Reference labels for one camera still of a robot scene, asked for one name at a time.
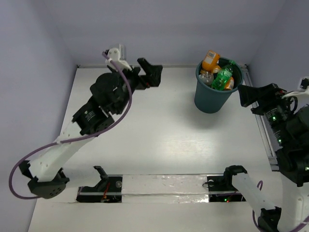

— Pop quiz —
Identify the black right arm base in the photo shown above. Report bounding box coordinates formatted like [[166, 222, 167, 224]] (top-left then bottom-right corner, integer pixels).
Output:
[[202, 165, 247, 203]]

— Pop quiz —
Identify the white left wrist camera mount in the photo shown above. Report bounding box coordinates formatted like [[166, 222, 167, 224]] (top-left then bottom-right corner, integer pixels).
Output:
[[102, 44, 132, 72]]

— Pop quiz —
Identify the orange juice bottle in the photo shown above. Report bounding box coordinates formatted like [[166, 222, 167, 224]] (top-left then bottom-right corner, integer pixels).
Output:
[[224, 76, 234, 90], [202, 50, 220, 72]]

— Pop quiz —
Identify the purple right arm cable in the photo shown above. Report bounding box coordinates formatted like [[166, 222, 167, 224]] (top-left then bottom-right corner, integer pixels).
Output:
[[252, 180, 309, 232]]

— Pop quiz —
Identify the yellow blue milk tea bottle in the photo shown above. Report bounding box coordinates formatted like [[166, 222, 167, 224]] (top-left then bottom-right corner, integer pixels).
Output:
[[211, 65, 221, 73]]

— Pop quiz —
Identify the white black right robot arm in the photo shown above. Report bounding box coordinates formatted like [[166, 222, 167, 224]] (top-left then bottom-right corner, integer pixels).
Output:
[[222, 84, 309, 232]]

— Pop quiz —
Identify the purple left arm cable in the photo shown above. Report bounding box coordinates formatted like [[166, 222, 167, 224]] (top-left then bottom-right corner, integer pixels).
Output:
[[9, 51, 133, 200]]

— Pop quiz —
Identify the green sprite bottle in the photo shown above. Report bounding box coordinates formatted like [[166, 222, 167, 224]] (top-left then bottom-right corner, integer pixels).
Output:
[[211, 60, 235, 90]]

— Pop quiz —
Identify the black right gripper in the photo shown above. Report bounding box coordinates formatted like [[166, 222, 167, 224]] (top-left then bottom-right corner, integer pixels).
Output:
[[238, 81, 297, 145]]

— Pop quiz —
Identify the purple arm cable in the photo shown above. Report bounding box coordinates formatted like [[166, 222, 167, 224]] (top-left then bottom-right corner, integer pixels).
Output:
[[252, 180, 309, 232], [9, 51, 133, 200]]

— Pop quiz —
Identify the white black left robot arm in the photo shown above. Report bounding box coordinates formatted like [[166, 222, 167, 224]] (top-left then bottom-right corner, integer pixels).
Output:
[[18, 58, 163, 199]]

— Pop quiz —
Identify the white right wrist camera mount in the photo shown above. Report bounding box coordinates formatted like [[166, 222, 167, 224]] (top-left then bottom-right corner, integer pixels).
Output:
[[282, 76, 309, 99]]

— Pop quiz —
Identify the clear pepsi bottle black cap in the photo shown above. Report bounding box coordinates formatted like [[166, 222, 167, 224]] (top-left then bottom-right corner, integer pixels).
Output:
[[199, 72, 214, 86]]

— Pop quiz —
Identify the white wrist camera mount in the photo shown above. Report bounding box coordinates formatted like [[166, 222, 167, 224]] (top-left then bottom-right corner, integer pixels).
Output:
[[282, 76, 309, 99], [102, 44, 132, 72]]

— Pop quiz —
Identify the teal plastic bin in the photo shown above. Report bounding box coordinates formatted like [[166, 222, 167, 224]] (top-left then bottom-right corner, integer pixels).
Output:
[[194, 58, 243, 114]]

